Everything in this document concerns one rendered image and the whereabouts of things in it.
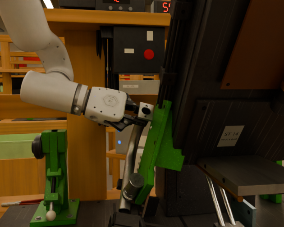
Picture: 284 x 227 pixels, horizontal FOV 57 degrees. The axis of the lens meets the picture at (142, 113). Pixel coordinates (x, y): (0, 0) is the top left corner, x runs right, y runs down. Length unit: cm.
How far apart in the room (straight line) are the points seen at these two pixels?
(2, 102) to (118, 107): 55
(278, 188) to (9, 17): 62
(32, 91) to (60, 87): 7
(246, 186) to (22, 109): 85
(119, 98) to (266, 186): 41
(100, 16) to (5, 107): 51
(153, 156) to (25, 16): 41
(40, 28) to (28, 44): 4
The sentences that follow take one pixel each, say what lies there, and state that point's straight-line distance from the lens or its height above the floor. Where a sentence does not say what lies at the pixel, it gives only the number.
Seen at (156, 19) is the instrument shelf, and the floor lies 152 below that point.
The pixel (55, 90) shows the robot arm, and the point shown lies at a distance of 69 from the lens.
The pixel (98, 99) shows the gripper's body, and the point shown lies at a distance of 70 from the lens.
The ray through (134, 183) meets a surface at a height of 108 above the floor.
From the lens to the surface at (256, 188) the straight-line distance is 53.
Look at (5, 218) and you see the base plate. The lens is 97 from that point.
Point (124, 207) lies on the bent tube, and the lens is 70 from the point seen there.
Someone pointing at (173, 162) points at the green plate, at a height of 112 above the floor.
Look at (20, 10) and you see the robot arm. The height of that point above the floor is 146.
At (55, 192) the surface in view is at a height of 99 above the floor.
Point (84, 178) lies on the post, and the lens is 102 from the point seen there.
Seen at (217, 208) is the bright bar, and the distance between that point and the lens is 65.
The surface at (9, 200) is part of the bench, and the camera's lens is 115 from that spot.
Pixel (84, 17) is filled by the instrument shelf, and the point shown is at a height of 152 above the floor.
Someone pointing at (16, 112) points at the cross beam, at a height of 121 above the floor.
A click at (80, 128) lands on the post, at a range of 98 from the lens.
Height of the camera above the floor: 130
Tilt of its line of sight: 6 degrees down
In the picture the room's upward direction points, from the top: straight up
